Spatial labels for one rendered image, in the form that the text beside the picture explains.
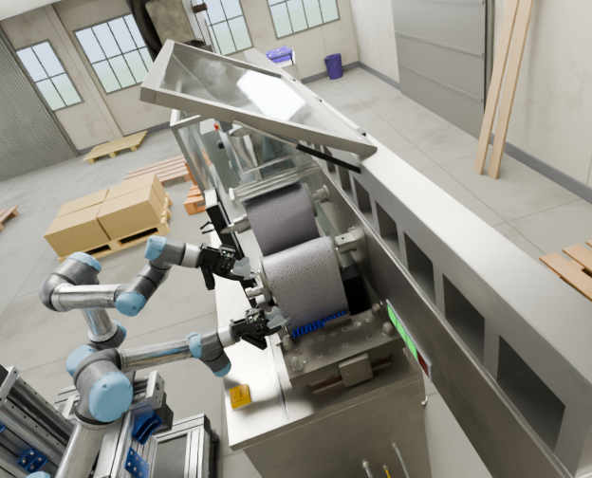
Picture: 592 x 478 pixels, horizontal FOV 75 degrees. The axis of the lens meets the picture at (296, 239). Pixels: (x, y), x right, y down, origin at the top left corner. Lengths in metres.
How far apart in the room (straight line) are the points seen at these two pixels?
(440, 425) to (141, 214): 3.59
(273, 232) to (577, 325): 1.09
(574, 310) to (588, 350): 0.06
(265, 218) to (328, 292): 0.35
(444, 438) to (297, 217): 1.41
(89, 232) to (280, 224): 3.58
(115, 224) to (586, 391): 4.53
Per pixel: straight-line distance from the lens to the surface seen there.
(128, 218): 4.68
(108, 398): 1.25
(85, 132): 9.60
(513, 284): 0.60
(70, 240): 4.93
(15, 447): 1.77
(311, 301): 1.37
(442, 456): 2.27
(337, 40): 9.00
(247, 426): 1.44
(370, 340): 1.34
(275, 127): 0.91
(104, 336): 1.85
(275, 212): 1.43
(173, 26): 7.64
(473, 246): 0.66
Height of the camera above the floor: 2.07
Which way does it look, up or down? 34 degrees down
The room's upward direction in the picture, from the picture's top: 18 degrees counter-clockwise
